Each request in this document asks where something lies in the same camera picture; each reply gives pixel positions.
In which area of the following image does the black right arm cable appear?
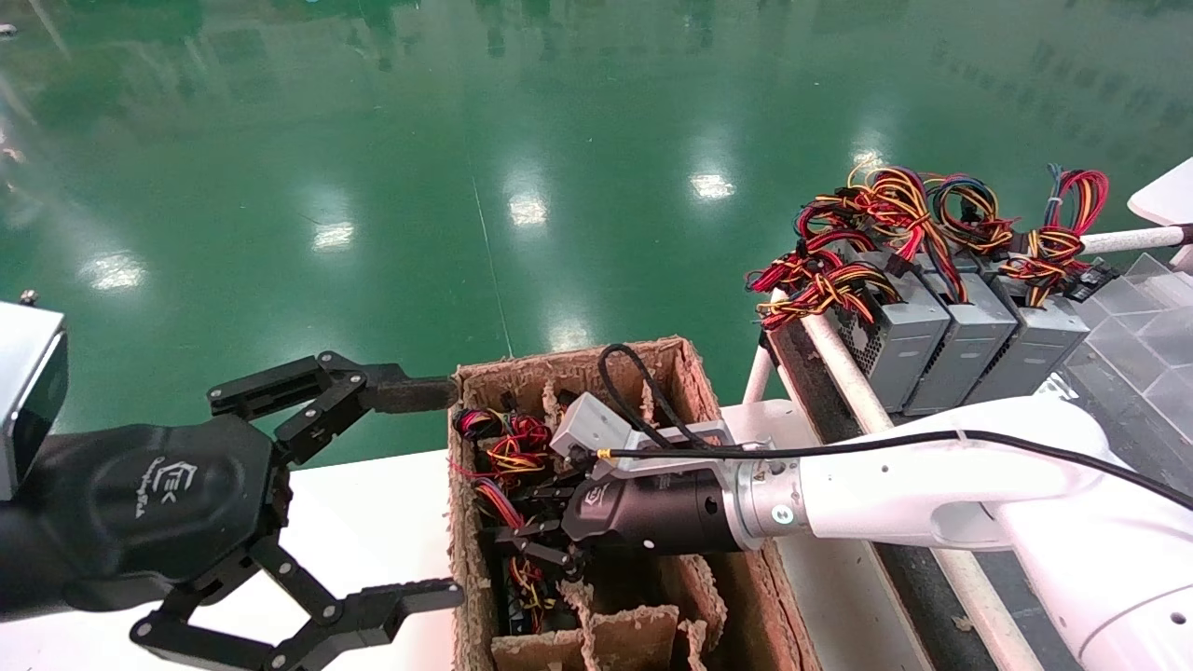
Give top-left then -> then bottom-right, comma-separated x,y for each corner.
595,342 -> 1193,512

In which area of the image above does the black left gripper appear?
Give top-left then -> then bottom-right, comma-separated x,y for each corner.
0,351 -> 464,671

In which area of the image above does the clear acrylic divider tray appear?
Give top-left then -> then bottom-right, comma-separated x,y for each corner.
1063,252 -> 1193,441

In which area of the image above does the white side table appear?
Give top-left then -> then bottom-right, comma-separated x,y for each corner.
1128,157 -> 1193,271

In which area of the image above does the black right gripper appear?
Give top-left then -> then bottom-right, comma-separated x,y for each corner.
485,464 -> 744,581

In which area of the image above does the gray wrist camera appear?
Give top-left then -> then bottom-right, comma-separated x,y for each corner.
550,391 -> 653,459
0,296 -> 69,501

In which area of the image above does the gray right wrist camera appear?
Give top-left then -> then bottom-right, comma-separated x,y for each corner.
550,391 -> 653,459

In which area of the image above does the worn cardboard divider box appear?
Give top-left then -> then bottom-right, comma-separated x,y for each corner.
447,335 -> 821,671

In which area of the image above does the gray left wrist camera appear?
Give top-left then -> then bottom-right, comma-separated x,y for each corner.
0,296 -> 69,501

